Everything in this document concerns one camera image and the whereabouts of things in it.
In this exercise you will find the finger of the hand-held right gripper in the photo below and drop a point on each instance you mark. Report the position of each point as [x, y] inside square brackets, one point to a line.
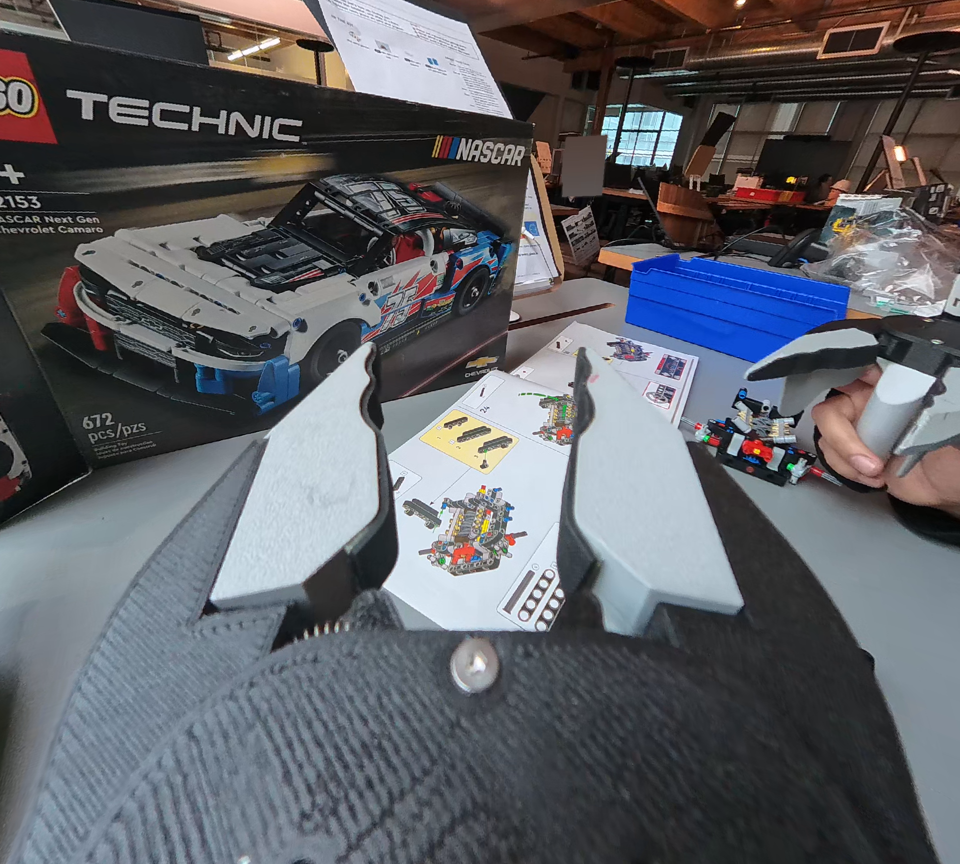
[799, 395]
[821, 343]

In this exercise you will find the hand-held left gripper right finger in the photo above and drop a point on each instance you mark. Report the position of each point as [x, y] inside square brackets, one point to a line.
[645, 512]

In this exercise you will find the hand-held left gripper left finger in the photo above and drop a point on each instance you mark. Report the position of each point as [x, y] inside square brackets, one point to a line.
[307, 489]

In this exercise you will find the partly built lego assembly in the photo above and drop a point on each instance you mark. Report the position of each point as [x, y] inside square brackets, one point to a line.
[757, 448]

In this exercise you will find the clear bags of lego parts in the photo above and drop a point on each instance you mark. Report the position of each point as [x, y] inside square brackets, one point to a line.
[877, 257]

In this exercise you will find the open lego instruction booklet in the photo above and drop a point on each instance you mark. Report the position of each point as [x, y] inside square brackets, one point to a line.
[487, 474]

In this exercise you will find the lego race car box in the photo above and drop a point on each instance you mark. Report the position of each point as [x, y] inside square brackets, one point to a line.
[247, 242]

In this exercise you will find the person's right hand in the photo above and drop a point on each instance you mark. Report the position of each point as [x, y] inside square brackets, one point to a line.
[844, 422]

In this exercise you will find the blue plastic bin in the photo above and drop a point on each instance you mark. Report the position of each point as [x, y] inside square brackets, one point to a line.
[750, 279]
[712, 335]

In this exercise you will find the red bin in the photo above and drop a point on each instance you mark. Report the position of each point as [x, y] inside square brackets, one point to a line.
[759, 194]

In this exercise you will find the black monitor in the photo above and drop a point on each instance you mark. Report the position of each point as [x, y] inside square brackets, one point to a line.
[802, 163]

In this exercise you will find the small printed paper sign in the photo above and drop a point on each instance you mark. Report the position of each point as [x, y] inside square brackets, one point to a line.
[581, 236]

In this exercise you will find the window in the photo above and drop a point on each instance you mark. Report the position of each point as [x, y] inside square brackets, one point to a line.
[641, 137]

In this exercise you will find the white board sign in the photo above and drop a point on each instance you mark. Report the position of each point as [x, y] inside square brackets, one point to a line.
[583, 165]

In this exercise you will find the paper sign on wooden easel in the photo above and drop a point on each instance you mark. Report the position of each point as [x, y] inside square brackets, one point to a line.
[536, 234]

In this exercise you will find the black round floor lamp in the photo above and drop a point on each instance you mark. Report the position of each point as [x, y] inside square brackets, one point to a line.
[315, 45]
[634, 63]
[928, 43]

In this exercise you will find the printed paper sheet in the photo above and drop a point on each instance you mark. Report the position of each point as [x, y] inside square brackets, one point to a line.
[405, 32]

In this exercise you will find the black flat panel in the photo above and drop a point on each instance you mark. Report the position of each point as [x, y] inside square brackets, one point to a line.
[127, 28]

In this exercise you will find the metal air duct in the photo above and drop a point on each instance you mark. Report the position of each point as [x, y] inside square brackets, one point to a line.
[787, 54]

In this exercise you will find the wall vent grille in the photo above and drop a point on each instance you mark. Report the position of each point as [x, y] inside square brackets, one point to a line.
[853, 39]

